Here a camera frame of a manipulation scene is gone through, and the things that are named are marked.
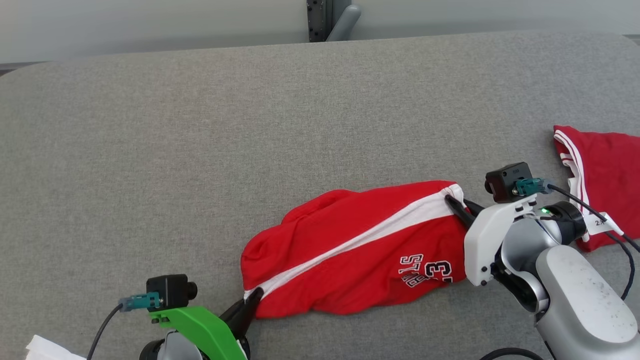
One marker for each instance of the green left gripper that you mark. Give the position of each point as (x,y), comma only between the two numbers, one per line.
(205,330)

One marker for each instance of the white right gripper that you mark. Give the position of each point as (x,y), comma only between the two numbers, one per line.
(482,245)

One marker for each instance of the red shorts with white stripe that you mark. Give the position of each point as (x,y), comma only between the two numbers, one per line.
(340,260)

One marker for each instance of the red and white jersey shirt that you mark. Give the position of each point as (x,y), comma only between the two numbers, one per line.
(610,165)

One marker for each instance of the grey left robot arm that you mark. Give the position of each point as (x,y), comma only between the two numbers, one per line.
(172,350)

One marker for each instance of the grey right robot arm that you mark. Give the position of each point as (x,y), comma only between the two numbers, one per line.
(580,300)

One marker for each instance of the grey fabric sofa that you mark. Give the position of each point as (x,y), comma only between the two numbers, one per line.
(250,125)

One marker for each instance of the white crumpled cloth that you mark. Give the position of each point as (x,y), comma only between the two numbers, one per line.
(47,350)

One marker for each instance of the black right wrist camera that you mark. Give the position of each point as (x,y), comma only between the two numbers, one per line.
(505,181)

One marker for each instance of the grey metal post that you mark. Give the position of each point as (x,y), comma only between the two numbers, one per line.
(317,20)

